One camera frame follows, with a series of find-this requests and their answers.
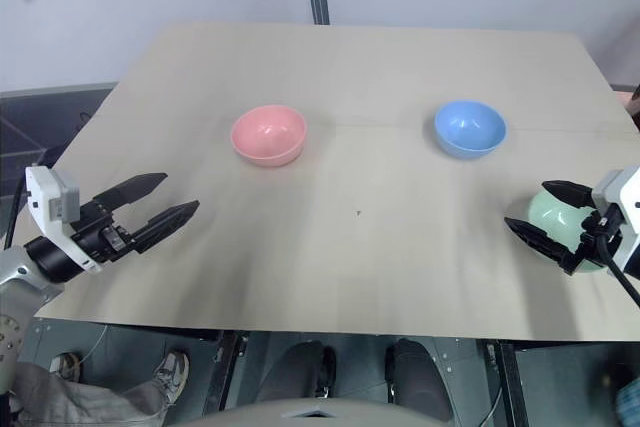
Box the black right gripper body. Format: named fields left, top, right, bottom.
left=569, top=211, right=627, bottom=272

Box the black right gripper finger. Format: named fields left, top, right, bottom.
left=503, top=217, right=577, bottom=277
left=541, top=178, right=597, bottom=209

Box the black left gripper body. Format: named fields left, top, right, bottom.
left=69, top=198, right=142, bottom=265

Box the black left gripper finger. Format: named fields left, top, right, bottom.
left=91, top=172, right=169, bottom=211
left=133, top=199, right=201, bottom=255

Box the green bowl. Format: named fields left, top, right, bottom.
left=527, top=187, right=609, bottom=278

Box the blue bowl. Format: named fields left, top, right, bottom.
left=433, top=99, right=508, bottom=160

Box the pink bowl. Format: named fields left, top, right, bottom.
left=229, top=104, right=308, bottom=167

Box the grey sneaker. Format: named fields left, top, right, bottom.
left=49, top=352, right=84, bottom=381
left=151, top=350, right=192, bottom=406

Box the grey trouser leg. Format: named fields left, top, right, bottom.
left=8, top=363, right=169, bottom=427

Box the blue fabric object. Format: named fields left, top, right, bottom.
left=614, top=380, right=640, bottom=427

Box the dark grey partition panel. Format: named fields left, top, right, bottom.
left=578, top=0, right=640, bottom=89

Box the dark rounded robot leg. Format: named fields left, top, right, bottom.
left=384, top=338, right=452, bottom=423
left=254, top=339, right=338, bottom=406

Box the grey robot torso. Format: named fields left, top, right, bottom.
left=186, top=396, right=452, bottom=427

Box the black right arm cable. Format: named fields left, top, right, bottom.
left=594, top=226, right=640, bottom=309

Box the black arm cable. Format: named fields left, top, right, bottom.
left=594, top=226, right=640, bottom=309
left=0, top=180, right=29, bottom=249

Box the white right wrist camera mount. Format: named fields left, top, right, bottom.
left=591, top=164, right=640, bottom=279

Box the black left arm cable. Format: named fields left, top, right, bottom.
left=0, top=180, right=29, bottom=249

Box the black table frame leg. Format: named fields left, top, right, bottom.
left=481, top=338, right=532, bottom=427
left=204, top=330, right=249, bottom=419

